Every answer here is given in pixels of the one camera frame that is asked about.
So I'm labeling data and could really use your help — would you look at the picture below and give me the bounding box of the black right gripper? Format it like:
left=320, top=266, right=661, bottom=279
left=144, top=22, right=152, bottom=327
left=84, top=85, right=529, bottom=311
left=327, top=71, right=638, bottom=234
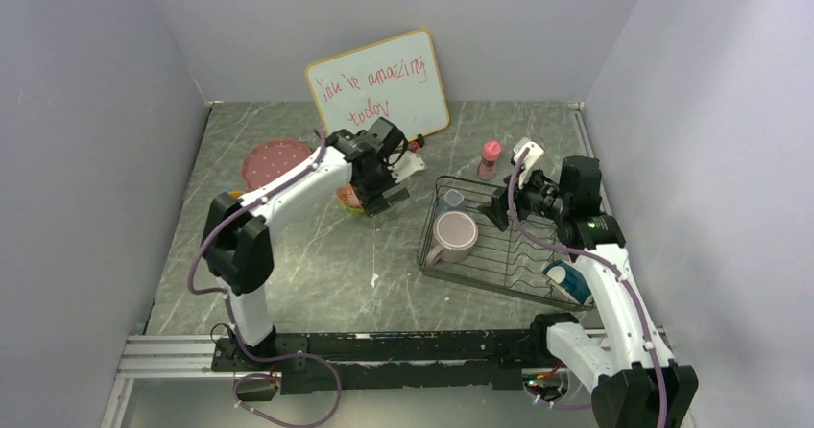
left=477, top=162, right=569, bottom=231

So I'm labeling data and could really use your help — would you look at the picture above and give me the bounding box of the blue zigzag pattern bowl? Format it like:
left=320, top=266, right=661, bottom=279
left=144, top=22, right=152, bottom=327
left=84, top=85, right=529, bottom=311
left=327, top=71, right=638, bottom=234
left=335, top=184, right=363, bottom=208

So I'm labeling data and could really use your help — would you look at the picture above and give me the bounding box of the small grey-blue cup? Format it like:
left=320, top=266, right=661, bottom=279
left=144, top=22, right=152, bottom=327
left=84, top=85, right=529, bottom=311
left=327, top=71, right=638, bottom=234
left=438, top=189, right=466, bottom=214

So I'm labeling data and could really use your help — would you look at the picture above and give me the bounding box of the lilac mug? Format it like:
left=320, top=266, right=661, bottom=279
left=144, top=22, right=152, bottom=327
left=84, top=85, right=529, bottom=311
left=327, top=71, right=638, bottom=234
left=423, top=210, right=479, bottom=266

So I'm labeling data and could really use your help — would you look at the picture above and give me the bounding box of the teal white-dot bowl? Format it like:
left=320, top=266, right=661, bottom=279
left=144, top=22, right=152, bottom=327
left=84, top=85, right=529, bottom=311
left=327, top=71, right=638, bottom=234
left=542, top=260, right=592, bottom=305

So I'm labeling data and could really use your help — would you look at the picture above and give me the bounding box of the pink polka-dot plate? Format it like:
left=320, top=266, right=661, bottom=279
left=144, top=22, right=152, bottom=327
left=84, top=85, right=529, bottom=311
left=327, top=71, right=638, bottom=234
left=241, top=138, right=312, bottom=191

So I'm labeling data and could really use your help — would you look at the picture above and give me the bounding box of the yellow-green bowl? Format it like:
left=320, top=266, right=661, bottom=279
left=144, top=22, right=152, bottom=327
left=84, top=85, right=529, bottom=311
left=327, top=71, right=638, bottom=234
left=343, top=203, right=366, bottom=215

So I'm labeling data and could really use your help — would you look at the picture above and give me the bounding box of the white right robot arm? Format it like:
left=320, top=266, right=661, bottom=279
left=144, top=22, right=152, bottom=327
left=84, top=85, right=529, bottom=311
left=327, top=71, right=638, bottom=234
left=479, top=148, right=699, bottom=427

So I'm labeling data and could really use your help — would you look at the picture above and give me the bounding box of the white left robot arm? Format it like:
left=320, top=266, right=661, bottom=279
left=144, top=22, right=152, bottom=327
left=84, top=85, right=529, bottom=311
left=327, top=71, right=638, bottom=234
left=194, top=117, right=426, bottom=370

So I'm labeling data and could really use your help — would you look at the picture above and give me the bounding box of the pink-lid spice bottle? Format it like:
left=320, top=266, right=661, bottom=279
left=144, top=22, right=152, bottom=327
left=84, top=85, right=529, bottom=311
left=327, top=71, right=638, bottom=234
left=477, top=141, right=502, bottom=181

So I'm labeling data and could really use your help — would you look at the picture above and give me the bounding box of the yellow-framed whiteboard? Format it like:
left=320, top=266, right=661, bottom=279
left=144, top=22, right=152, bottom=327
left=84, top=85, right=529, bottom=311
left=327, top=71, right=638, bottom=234
left=305, top=28, right=450, bottom=140

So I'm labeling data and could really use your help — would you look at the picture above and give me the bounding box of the black base bar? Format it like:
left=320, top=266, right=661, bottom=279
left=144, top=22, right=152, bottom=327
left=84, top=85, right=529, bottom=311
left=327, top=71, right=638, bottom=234
left=210, top=321, right=579, bottom=401

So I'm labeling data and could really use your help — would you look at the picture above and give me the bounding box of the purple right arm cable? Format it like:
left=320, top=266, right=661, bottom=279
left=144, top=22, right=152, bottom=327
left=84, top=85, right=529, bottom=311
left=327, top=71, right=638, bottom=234
left=506, top=147, right=669, bottom=428

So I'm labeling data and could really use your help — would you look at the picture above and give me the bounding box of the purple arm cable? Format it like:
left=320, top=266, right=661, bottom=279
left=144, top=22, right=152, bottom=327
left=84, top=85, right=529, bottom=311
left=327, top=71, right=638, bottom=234
left=186, top=127, right=344, bottom=428
left=506, top=147, right=669, bottom=428

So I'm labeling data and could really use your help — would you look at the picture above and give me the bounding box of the black wire dish rack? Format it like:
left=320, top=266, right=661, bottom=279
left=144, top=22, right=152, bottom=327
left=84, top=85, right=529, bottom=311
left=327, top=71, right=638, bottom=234
left=417, top=175, right=594, bottom=312

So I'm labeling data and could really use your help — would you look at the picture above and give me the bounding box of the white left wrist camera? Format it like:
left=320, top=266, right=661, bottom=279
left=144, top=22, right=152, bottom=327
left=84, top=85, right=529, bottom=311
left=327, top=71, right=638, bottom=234
left=389, top=151, right=426, bottom=183

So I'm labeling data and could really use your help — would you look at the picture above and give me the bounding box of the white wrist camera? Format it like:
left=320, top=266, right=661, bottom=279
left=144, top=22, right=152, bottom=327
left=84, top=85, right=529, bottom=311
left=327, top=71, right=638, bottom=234
left=511, top=137, right=545, bottom=172
left=389, top=151, right=426, bottom=183

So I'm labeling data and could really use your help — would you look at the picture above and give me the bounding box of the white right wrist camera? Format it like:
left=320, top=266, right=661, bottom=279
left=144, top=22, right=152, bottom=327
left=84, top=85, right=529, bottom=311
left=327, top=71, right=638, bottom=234
left=511, top=137, right=545, bottom=172

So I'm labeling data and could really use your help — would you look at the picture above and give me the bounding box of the aluminium rail at wall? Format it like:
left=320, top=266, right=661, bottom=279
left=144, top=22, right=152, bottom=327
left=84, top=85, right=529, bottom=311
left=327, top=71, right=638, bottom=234
left=567, top=102, right=596, bottom=158

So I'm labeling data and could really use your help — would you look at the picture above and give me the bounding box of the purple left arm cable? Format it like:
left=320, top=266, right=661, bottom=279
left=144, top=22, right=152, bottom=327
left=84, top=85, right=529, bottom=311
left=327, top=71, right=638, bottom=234
left=186, top=127, right=344, bottom=428

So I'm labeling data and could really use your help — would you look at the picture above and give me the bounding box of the aluminium front frame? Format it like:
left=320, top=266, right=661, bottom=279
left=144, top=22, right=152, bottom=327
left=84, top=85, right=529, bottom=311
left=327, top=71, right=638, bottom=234
left=100, top=332, right=698, bottom=428

